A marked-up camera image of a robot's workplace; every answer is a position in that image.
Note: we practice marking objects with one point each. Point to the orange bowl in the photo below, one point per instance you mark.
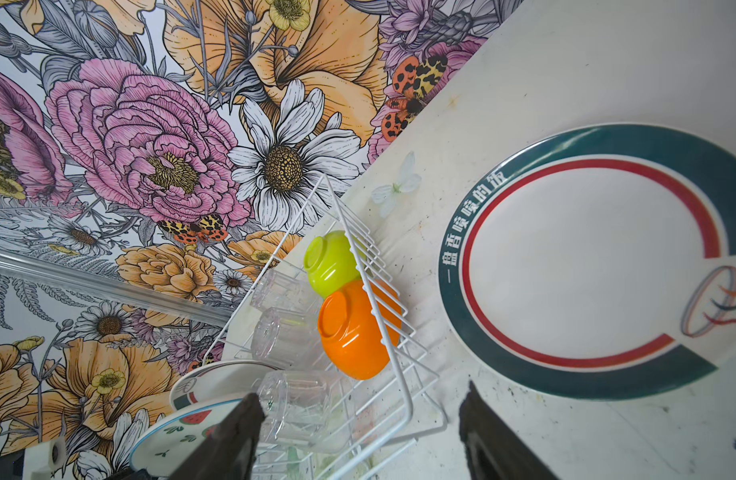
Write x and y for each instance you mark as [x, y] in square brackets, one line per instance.
[350, 334]

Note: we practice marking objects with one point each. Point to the far clear glass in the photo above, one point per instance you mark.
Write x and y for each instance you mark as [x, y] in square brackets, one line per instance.
[278, 290]

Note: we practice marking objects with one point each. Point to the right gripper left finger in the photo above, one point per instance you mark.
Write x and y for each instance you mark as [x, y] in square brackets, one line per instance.
[229, 452]

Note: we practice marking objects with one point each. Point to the clear glass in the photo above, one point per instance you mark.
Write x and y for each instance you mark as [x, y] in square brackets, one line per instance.
[288, 339]
[278, 290]
[304, 409]

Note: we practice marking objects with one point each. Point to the green red rimmed plate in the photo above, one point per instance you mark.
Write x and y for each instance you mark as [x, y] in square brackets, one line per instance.
[599, 263]

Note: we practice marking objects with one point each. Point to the near clear glass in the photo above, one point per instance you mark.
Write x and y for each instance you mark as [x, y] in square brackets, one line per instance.
[304, 409]

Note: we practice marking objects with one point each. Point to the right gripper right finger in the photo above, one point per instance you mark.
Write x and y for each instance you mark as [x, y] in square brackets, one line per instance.
[492, 449]

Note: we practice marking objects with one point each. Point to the blue rimmed watermelon plate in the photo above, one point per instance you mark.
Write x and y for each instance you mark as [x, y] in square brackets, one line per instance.
[165, 446]

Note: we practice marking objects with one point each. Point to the lime green bowl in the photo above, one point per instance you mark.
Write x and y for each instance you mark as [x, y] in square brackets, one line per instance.
[330, 263]

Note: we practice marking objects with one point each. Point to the white wire dish rack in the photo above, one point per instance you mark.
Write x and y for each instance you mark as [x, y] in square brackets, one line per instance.
[387, 414]

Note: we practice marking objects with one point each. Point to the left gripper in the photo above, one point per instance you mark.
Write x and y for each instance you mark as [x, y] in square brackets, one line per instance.
[40, 461]

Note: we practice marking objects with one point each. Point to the middle clear glass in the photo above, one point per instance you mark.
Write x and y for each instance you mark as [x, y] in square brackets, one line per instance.
[288, 339]

